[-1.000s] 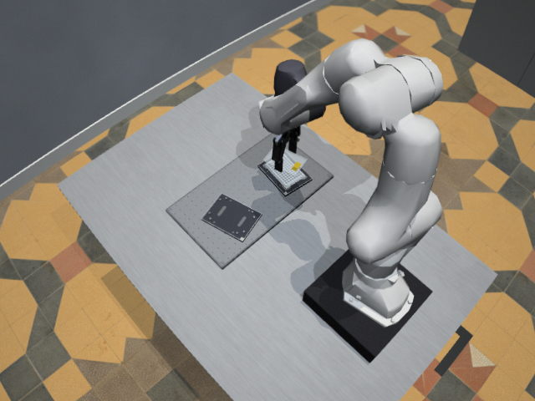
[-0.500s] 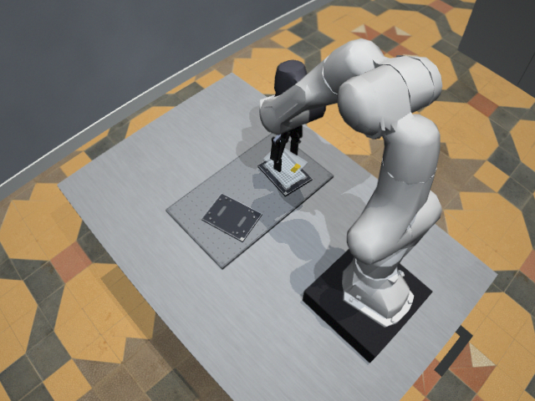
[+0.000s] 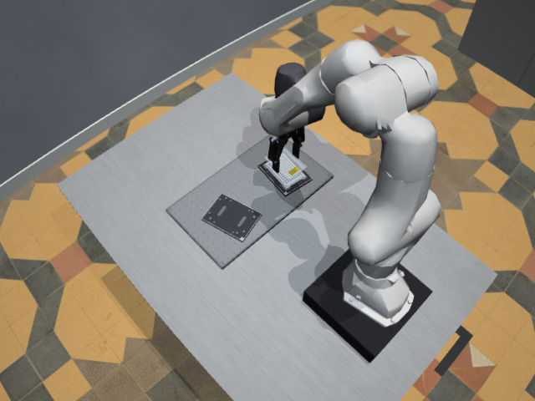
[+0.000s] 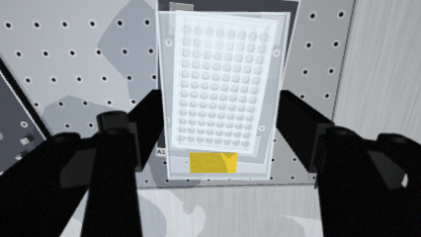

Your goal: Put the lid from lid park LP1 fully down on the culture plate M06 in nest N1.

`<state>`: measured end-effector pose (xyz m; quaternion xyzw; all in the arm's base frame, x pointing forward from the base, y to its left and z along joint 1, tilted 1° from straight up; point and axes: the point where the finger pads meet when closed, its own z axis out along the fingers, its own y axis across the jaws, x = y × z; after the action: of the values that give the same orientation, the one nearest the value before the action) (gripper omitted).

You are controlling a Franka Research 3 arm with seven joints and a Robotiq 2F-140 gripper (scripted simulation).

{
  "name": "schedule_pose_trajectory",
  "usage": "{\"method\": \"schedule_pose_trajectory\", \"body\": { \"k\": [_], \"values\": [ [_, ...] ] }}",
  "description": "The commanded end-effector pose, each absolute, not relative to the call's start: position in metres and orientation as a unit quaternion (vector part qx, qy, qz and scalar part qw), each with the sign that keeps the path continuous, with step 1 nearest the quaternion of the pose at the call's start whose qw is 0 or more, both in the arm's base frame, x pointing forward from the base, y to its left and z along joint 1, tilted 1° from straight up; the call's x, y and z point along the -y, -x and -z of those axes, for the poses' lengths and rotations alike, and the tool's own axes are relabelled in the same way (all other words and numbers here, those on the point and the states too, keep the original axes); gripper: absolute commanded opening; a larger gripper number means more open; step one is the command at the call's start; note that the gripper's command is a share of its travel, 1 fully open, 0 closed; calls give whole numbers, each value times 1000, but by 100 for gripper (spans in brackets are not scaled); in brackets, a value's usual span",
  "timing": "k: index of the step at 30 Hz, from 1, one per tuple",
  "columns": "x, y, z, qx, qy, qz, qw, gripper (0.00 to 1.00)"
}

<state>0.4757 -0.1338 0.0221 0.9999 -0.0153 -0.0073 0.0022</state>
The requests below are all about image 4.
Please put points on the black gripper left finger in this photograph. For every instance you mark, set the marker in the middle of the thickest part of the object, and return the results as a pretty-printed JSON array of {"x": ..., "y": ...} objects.
[{"x": 34, "y": 204}]

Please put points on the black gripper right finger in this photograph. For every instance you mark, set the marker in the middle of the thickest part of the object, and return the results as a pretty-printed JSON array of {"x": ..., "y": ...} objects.
[{"x": 358, "y": 196}]

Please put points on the grey rectangular base plate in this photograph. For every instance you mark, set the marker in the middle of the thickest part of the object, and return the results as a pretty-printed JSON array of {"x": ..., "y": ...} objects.
[{"x": 75, "y": 59}]

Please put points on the clear rectangular plate lid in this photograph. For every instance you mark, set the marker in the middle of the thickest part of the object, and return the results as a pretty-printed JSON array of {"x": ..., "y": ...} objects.
[{"x": 221, "y": 76}]

